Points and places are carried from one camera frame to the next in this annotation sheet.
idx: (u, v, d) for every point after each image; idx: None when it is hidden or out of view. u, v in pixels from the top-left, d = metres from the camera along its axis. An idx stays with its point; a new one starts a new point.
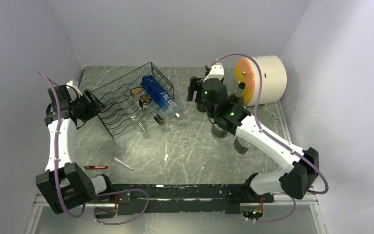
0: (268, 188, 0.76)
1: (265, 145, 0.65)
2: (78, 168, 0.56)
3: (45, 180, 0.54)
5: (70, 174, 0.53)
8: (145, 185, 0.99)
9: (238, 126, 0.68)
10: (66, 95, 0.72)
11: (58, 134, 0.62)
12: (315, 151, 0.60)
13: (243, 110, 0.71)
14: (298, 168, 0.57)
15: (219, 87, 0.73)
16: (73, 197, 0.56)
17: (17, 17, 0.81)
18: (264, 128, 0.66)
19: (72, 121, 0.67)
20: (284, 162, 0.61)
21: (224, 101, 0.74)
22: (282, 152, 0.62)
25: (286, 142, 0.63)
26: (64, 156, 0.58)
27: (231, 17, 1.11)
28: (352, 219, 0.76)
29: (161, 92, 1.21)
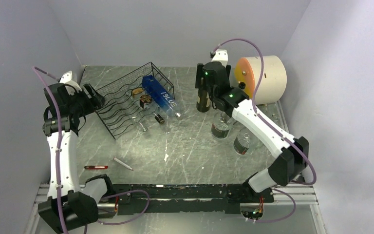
0: (263, 182, 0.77)
1: (257, 128, 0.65)
2: (83, 195, 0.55)
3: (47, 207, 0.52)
5: (73, 201, 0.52)
8: (145, 185, 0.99)
9: (234, 108, 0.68)
10: (65, 97, 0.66)
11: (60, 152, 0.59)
12: (306, 141, 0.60)
13: (242, 93, 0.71)
14: (286, 153, 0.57)
15: (220, 67, 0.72)
16: (76, 224, 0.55)
17: (17, 17, 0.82)
18: (259, 113, 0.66)
19: (73, 133, 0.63)
20: (273, 147, 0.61)
21: (224, 83, 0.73)
22: (272, 138, 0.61)
25: (278, 128, 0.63)
26: (66, 182, 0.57)
27: (231, 17, 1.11)
28: (352, 219, 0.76)
29: (162, 92, 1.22)
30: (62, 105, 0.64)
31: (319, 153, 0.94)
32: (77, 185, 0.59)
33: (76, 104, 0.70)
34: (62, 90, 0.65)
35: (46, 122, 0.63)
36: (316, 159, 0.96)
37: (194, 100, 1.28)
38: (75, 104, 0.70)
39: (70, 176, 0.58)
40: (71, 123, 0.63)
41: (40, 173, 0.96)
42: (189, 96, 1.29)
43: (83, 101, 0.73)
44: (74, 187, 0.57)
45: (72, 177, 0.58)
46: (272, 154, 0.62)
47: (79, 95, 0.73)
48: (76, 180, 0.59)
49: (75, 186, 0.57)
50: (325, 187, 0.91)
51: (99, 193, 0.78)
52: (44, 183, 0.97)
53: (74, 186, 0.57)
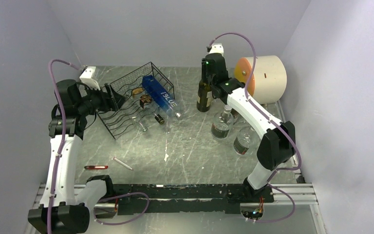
0: (258, 177, 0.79)
1: (246, 112, 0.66)
2: (74, 208, 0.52)
3: (37, 216, 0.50)
5: (62, 215, 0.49)
8: (145, 185, 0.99)
9: (229, 94, 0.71)
10: (75, 96, 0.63)
11: (59, 157, 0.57)
12: (292, 125, 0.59)
13: (238, 83, 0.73)
14: (270, 134, 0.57)
15: (219, 57, 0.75)
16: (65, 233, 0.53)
17: (17, 17, 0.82)
18: (251, 99, 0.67)
19: (76, 138, 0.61)
20: (260, 129, 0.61)
21: (223, 73, 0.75)
22: (260, 120, 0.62)
25: (266, 112, 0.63)
26: (60, 191, 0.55)
27: (230, 17, 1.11)
28: (352, 219, 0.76)
29: (162, 92, 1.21)
30: (70, 105, 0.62)
31: (319, 153, 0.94)
32: (71, 195, 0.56)
33: (87, 104, 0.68)
34: (73, 88, 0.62)
35: (53, 121, 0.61)
36: (316, 159, 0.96)
37: (194, 100, 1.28)
38: (86, 103, 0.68)
39: (65, 185, 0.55)
40: (77, 127, 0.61)
41: (40, 173, 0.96)
42: (190, 96, 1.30)
43: (96, 99, 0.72)
44: (67, 199, 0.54)
45: (68, 186, 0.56)
46: (260, 136, 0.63)
47: (94, 93, 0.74)
48: (70, 189, 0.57)
49: (68, 197, 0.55)
50: (325, 187, 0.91)
51: (98, 191, 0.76)
52: (44, 183, 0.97)
53: (66, 198, 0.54)
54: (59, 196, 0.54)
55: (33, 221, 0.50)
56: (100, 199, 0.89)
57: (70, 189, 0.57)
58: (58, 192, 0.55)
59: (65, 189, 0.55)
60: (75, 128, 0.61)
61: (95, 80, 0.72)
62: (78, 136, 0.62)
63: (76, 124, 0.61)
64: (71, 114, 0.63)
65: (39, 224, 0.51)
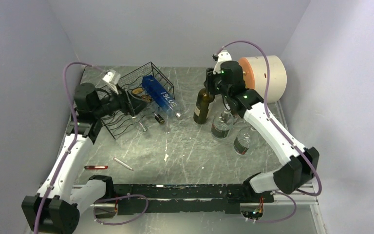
0: (266, 186, 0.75)
1: (267, 132, 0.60)
2: (65, 204, 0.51)
3: (29, 203, 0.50)
5: (52, 209, 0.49)
8: (145, 185, 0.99)
9: (247, 110, 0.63)
10: (95, 101, 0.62)
11: (68, 153, 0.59)
12: (316, 151, 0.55)
13: (257, 96, 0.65)
14: (293, 162, 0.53)
15: (236, 67, 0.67)
16: (49, 229, 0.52)
17: (17, 17, 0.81)
18: (272, 118, 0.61)
19: (88, 141, 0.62)
20: (282, 154, 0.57)
21: (239, 84, 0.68)
22: (282, 145, 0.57)
25: (289, 136, 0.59)
26: (57, 185, 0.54)
27: (230, 17, 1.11)
28: (351, 219, 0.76)
29: (162, 92, 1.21)
30: (87, 110, 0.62)
31: (319, 153, 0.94)
32: (67, 193, 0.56)
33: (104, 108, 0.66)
34: (92, 95, 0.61)
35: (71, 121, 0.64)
36: None
37: (194, 100, 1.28)
38: (104, 106, 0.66)
39: (65, 181, 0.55)
40: (91, 131, 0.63)
41: (40, 173, 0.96)
42: (189, 96, 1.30)
43: (116, 103, 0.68)
44: (62, 194, 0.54)
45: (66, 183, 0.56)
46: (280, 161, 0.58)
47: (114, 96, 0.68)
48: (68, 186, 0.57)
49: (64, 193, 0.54)
50: (325, 187, 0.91)
51: (97, 189, 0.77)
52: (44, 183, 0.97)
53: (63, 193, 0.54)
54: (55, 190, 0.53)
55: (26, 207, 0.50)
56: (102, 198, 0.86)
57: (68, 186, 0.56)
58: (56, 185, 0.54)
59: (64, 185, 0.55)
60: (90, 132, 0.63)
61: (114, 85, 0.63)
62: (91, 140, 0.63)
63: (91, 129, 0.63)
64: (88, 117, 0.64)
65: (29, 212, 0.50)
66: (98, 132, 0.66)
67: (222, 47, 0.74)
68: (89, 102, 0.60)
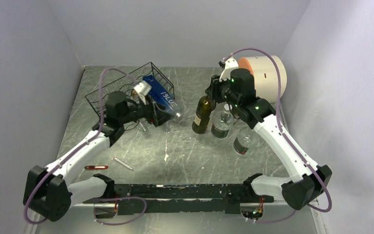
0: (269, 191, 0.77)
1: (278, 146, 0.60)
2: (64, 186, 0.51)
3: (35, 173, 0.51)
5: (52, 185, 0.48)
8: (145, 185, 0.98)
9: (259, 122, 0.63)
10: (124, 108, 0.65)
11: (86, 144, 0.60)
12: (329, 170, 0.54)
13: (269, 107, 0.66)
14: (306, 180, 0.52)
15: (248, 76, 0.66)
16: (38, 209, 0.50)
17: (18, 17, 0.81)
18: (284, 132, 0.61)
19: (106, 141, 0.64)
20: (294, 171, 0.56)
21: (250, 93, 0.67)
22: (295, 162, 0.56)
25: (302, 153, 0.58)
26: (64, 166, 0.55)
27: (230, 17, 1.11)
28: (351, 219, 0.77)
29: (163, 92, 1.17)
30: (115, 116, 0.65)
31: (319, 153, 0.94)
32: (69, 179, 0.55)
33: (131, 115, 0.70)
34: (122, 104, 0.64)
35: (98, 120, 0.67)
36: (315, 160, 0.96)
37: (194, 100, 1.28)
38: (131, 113, 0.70)
39: (74, 165, 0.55)
40: (112, 136, 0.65)
41: None
42: (189, 96, 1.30)
43: (141, 111, 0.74)
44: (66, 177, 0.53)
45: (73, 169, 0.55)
46: (291, 178, 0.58)
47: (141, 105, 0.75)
48: (73, 173, 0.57)
49: (68, 177, 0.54)
50: None
51: (94, 189, 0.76)
52: None
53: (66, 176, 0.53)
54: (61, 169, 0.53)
55: (31, 175, 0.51)
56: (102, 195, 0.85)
57: (73, 173, 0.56)
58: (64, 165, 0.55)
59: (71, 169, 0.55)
60: (111, 137, 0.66)
61: (143, 95, 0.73)
62: (108, 143, 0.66)
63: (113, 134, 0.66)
64: (113, 121, 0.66)
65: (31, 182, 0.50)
66: (119, 138, 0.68)
67: (230, 55, 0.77)
68: (118, 108, 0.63)
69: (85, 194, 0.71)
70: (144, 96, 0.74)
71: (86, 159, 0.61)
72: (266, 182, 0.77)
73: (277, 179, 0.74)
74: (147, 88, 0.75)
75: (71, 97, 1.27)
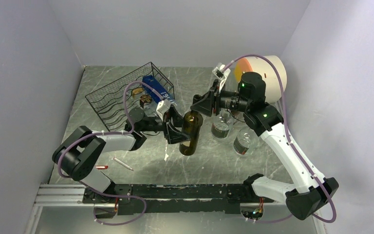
0: (269, 194, 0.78)
1: (285, 157, 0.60)
2: (100, 149, 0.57)
3: (81, 130, 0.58)
5: (94, 142, 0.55)
8: (145, 185, 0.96)
9: (267, 130, 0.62)
10: (143, 123, 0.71)
11: (121, 134, 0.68)
12: (336, 182, 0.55)
13: (277, 114, 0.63)
14: (312, 192, 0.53)
15: (259, 83, 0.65)
16: (65, 163, 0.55)
17: (17, 17, 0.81)
18: (292, 142, 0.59)
19: (130, 141, 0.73)
20: (301, 183, 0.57)
21: (259, 100, 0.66)
22: (302, 173, 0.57)
25: (309, 164, 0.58)
26: (103, 137, 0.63)
27: (230, 17, 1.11)
28: (352, 219, 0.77)
29: (163, 92, 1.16)
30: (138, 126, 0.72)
31: (319, 154, 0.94)
32: None
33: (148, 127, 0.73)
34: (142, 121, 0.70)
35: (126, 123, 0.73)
36: (316, 159, 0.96)
37: None
38: (148, 126, 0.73)
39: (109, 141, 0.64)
40: (135, 145, 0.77)
41: (40, 174, 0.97)
42: (189, 96, 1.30)
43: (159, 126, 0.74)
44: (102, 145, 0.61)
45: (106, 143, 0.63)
46: (298, 188, 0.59)
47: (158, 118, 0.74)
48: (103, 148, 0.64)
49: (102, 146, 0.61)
50: None
51: (95, 184, 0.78)
52: (44, 183, 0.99)
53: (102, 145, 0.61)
54: (101, 137, 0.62)
55: (77, 131, 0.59)
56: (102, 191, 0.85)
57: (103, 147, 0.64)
58: (104, 136, 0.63)
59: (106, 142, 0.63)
60: (133, 145, 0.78)
61: (161, 114, 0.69)
62: (130, 146, 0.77)
63: (136, 141, 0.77)
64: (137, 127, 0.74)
65: (76, 136, 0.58)
66: (140, 146, 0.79)
67: (228, 65, 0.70)
68: (138, 124, 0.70)
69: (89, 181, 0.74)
70: (162, 114, 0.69)
71: (116, 145, 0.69)
72: (271, 187, 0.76)
73: (282, 185, 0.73)
74: (166, 107, 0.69)
75: (71, 97, 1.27)
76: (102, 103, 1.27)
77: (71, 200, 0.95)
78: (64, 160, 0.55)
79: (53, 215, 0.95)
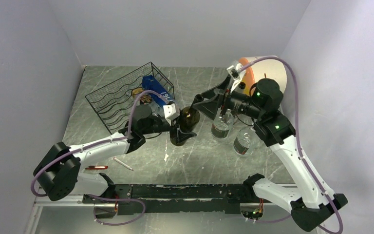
0: (269, 196, 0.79)
1: (295, 171, 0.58)
2: (76, 170, 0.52)
3: (57, 148, 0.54)
5: (68, 165, 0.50)
8: (145, 185, 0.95)
9: (278, 144, 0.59)
10: (148, 122, 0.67)
11: (109, 142, 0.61)
12: (346, 199, 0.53)
13: (289, 126, 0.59)
14: (322, 210, 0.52)
15: (277, 93, 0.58)
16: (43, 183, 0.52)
17: (17, 18, 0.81)
18: (304, 157, 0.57)
19: (124, 145, 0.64)
20: (309, 198, 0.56)
21: (274, 110, 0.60)
22: (312, 190, 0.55)
25: (320, 180, 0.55)
26: (83, 153, 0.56)
27: (230, 17, 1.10)
28: (351, 219, 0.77)
29: (162, 92, 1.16)
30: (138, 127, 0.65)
31: (320, 154, 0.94)
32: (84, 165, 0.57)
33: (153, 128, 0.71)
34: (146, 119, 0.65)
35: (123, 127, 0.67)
36: (316, 159, 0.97)
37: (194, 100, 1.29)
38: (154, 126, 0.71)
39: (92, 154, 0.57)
40: (131, 147, 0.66)
41: None
42: (189, 96, 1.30)
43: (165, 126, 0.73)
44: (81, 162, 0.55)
45: (89, 158, 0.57)
46: (305, 201, 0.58)
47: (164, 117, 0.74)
48: (87, 163, 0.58)
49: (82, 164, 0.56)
50: None
51: (95, 185, 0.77)
52: None
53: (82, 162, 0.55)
54: (79, 154, 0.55)
55: (54, 148, 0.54)
56: (101, 194, 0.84)
57: (87, 162, 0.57)
58: (83, 152, 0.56)
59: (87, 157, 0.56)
60: (129, 146, 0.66)
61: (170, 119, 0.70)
62: (124, 149, 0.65)
63: (132, 144, 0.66)
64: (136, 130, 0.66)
65: (52, 155, 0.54)
66: (137, 148, 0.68)
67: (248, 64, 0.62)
68: (142, 123, 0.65)
69: (86, 185, 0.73)
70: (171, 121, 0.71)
71: (106, 154, 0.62)
72: (272, 191, 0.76)
73: (284, 191, 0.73)
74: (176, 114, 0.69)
75: (71, 97, 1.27)
76: (102, 103, 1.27)
77: (71, 200, 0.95)
78: (40, 181, 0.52)
79: (53, 215, 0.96)
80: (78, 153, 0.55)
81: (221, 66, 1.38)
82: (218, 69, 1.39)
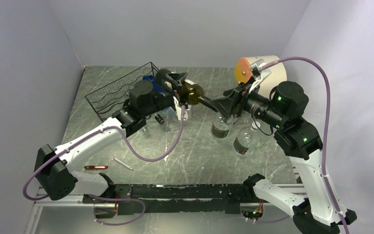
0: (269, 198, 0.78)
1: (313, 186, 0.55)
2: (67, 173, 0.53)
3: (43, 152, 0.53)
5: (56, 169, 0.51)
8: (145, 185, 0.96)
9: (303, 159, 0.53)
10: (149, 100, 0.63)
11: (100, 132, 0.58)
12: (355, 216, 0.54)
13: (317, 137, 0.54)
14: (334, 229, 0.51)
15: (301, 97, 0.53)
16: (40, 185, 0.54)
17: (17, 18, 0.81)
18: (327, 175, 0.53)
19: (118, 134, 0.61)
20: (320, 213, 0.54)
21: (298, 116, 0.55)
22: (327, 207, 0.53)
25: (337, 197, 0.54)
26: (71, 152, 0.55)
27: (230, 16, 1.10)
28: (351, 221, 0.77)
29: None
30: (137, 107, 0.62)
31: None
32: (76, 163, 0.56)
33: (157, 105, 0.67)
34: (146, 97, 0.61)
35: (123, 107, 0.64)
36: None
37: None
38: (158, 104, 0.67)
39: (81, 152, 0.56)
40: (130, 127, 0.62)
41: None
42: None
43: (168, 100, 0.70)
44: (70, 163, 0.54)
45: (81, 155, 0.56)
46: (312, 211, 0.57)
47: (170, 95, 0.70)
48: (81, 160, 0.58)
49: (73, 163, 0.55)
50: None
51: (95, 185, 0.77)
52: None
53: (70, 163, 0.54)
54: (65, 156, 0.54)
55: (40, 152, 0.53)
56: (101, 195, 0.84)
57: (79, 160, 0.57)
58: (71, 151, 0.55)
59: (77, 155, 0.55)
60: (128, 126, 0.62)
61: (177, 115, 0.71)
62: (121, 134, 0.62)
63: (132, 124, 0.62)
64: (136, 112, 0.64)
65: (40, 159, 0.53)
66: (137, 130, 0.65)
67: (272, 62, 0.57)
68: (142, 100, 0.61)
69: (86, 185, 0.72)
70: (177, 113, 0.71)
71: (99, 145, 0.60)
72: (272, 193, 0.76)
73: (284, 193, 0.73)
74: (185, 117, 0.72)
75: (71, 97, 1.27)
76: (102, 103, 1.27)
77: (71, 200, 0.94)
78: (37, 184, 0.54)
79: (53, 216, 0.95)
80: (65, 154, 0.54)
81: (220, 66, 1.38)
82: (218, 68, 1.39)
